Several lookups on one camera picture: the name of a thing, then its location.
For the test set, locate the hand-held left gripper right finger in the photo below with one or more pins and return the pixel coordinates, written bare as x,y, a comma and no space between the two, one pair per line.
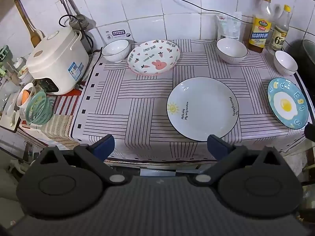
216,146

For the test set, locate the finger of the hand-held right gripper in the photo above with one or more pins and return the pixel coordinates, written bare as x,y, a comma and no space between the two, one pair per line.
310,131

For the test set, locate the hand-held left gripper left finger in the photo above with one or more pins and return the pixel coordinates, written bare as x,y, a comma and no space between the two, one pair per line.
106,145

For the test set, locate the blue fried egg print plate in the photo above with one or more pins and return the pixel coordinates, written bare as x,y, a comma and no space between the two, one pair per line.
286,103

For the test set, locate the white plate with sun print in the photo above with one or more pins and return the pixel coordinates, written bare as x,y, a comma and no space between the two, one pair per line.
204,108

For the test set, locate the small white dark-rimmed bowl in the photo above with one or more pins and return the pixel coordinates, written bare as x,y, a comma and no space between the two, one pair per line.
285,61

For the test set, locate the bunny and carrot print plate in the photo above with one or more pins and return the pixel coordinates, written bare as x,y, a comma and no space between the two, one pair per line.
152,59

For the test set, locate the large white dark-rimmed bowl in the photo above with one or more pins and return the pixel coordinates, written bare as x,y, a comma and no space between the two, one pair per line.
231,48

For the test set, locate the striped tablecloth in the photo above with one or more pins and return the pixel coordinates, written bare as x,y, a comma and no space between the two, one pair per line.
137,108

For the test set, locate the beige woven cloth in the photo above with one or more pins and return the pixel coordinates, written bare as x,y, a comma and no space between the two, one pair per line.
59,127

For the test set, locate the red striped towel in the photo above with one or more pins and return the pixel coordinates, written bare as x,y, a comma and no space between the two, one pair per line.
66,103

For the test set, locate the green plastic colander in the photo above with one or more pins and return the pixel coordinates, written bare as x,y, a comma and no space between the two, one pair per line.
39,108

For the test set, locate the black cooking pot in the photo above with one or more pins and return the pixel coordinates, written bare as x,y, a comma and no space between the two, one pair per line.
297,54

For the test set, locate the glass pot lid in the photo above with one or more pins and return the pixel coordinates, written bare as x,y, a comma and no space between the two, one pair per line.
308,51

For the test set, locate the white cup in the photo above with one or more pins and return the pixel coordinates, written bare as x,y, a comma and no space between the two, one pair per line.
21,105

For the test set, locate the clear vinegar bottle yellow cap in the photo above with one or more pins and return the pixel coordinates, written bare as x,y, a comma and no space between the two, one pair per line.
279,39

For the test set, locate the white ribbed bowl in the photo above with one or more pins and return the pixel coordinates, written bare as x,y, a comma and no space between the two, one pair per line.
115,48

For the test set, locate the white rice cooker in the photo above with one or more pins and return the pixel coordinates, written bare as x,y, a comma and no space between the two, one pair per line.
56,56

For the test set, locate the cooking wine bottle yellow label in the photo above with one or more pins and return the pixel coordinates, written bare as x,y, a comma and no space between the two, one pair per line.
259,34

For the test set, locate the white control panel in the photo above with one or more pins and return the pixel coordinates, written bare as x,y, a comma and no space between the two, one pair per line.
120,33

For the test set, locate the white salt bag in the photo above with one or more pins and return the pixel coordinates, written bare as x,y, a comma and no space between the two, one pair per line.
228,27

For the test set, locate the wooden spatula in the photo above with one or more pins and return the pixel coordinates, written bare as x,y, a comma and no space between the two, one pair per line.
33,34

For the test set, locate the green plastic item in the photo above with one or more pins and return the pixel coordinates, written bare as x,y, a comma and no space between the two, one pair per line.
5,52

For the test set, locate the metal pipe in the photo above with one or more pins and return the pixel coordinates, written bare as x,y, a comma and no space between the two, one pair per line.
65,0

